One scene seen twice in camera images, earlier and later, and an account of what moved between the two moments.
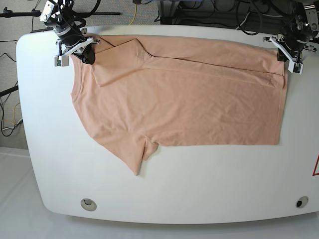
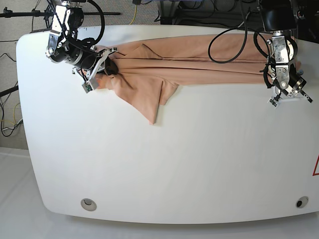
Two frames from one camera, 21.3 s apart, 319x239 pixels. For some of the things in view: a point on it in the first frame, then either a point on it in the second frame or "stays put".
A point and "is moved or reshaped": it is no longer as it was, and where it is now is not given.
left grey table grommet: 88,204 stays put
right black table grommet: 302,202 stays put
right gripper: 296,34 -> 289,84
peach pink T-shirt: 143,92 is moved or reshaped
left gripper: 73,40 -> 89,61
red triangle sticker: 314,173 stays put
